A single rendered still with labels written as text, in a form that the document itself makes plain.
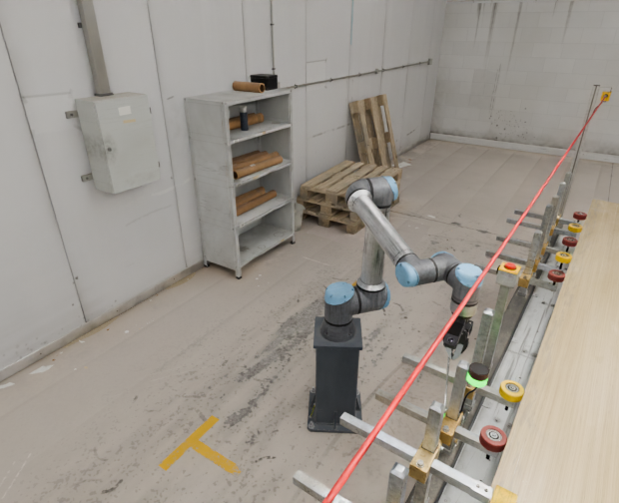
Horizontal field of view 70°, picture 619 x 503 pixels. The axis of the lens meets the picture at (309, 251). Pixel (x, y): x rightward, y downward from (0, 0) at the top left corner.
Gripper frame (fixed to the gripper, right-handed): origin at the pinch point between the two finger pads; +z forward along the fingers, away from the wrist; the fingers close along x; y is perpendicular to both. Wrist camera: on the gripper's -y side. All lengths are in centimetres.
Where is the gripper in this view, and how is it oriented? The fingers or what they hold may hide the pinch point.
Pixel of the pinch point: (451, 357)
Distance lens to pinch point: 176.6
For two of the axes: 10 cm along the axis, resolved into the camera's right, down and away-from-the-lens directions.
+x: -8.2, -2.6, 5.1
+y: 5.7, -3.8, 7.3
